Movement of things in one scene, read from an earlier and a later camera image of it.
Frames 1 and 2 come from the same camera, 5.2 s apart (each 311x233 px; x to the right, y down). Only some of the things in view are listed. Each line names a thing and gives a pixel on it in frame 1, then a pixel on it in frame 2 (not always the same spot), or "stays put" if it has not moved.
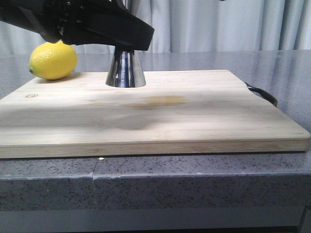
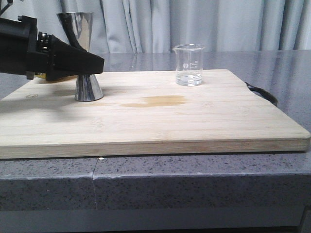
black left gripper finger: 106,22 to 68,60
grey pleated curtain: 199,25 stays put
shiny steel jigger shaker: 125,71 to 87,88
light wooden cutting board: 177,112 stays put
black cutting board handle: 263,93 stays put
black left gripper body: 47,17 to 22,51
